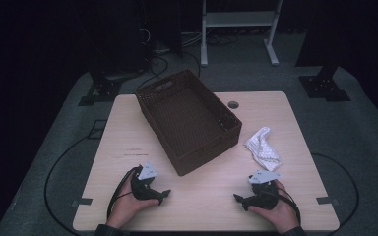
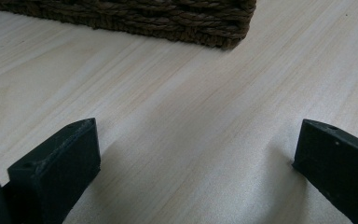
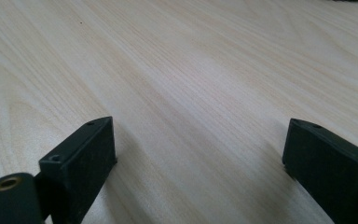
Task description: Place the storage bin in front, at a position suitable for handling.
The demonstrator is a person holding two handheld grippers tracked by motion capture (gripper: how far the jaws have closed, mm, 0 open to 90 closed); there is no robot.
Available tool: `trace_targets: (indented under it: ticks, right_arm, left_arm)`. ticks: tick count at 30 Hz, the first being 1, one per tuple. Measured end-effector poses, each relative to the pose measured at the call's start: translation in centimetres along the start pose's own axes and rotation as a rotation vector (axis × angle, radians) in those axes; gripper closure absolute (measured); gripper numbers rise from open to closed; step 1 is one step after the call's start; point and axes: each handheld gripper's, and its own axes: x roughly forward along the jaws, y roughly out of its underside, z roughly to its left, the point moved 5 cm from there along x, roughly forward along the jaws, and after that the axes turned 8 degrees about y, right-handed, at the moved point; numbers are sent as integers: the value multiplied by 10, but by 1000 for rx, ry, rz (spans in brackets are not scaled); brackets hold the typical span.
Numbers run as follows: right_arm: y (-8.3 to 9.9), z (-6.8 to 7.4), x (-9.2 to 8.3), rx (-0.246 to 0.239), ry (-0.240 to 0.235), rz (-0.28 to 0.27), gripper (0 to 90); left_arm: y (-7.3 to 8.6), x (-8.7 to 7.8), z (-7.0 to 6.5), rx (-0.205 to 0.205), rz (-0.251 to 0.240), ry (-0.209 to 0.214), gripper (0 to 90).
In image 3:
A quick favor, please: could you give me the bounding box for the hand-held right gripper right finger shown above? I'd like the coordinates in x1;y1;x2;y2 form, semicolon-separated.
282;118;358;224

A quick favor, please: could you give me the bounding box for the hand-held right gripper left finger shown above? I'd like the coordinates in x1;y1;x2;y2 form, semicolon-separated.
38;116;118;224

